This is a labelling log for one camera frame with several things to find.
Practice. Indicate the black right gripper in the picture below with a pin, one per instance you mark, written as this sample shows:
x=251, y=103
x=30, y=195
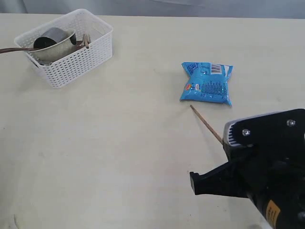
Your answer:
x=256, y=162

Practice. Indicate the wooden chopstick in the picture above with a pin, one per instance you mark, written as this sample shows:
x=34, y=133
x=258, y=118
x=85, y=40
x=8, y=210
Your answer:
x=219, y=139
x=86, y=40

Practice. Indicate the blue snack bag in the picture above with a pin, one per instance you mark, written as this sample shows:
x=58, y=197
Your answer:
x=207, y=82

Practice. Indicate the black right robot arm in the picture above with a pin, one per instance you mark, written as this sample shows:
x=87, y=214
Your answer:
x=283, y=206

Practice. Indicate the white perforated plastic basket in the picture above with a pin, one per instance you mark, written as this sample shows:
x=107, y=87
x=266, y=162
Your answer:
x=78, y=63

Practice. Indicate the silver metal spoon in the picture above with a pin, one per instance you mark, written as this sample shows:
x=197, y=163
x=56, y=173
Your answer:
x=45, y=63

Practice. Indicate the beige metal bowl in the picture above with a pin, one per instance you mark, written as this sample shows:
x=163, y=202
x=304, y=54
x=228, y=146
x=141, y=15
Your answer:
x=57, y=51

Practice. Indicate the grey metal cup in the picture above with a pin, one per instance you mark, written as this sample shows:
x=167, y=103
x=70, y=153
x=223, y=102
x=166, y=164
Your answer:
x=57, y=34

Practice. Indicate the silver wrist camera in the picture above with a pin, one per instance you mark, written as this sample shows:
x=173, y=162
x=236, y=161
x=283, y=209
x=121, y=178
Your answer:
x=276, y=128

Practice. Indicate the black ladle with brown handle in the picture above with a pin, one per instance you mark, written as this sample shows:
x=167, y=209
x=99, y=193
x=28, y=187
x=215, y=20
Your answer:
x=39, y=43

